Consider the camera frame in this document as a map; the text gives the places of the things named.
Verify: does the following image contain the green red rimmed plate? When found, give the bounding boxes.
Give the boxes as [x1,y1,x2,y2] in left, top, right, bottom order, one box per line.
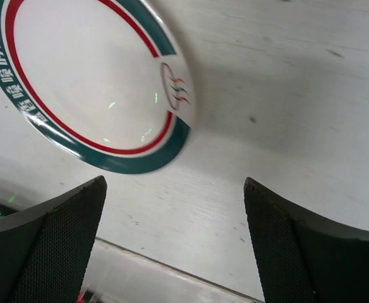
[0,1,196,175]

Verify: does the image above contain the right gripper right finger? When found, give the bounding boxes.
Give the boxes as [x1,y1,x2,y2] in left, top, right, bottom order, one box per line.
[243,177,369,302]

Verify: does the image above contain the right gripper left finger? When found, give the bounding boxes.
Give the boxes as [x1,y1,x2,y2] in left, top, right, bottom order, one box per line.
[0,175,107,302]

